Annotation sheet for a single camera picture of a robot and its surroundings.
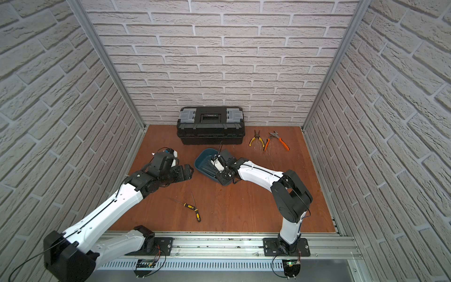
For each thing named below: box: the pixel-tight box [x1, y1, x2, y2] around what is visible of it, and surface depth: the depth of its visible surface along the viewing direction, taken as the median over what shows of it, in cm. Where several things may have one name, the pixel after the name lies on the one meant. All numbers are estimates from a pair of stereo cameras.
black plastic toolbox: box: [176, 105, 246, 146], surface depth 102 cm
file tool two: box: [191, 192, 202, 223], surface depth 83 cm
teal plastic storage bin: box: [193, 148, 222, 184], surface depth 102 cm
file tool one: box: [166, 196, 197, 211], surface depth 87 cm
